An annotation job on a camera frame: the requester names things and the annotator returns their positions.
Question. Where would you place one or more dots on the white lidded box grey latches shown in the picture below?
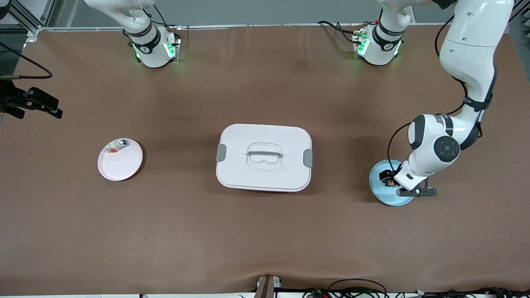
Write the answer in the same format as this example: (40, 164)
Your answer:
(264, 157)

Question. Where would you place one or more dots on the aluminium frame post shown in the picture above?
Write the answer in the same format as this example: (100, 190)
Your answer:
(31, 16)

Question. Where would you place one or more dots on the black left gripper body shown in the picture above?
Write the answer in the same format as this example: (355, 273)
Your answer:
(390, 175)

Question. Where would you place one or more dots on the brown camera mount bracket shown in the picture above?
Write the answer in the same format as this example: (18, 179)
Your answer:
(267, 286)

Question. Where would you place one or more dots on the light blue round plate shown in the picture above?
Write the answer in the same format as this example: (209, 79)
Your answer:
(383, 194)

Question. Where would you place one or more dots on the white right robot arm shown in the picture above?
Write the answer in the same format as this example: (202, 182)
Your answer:
(151, 49)

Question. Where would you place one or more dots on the pink round plate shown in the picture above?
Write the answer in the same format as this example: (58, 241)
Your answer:
(120, 160)

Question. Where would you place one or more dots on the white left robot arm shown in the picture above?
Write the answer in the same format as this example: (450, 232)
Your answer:
(472, 49)

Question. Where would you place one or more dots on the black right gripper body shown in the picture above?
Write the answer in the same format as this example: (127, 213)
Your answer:
(12, 100)

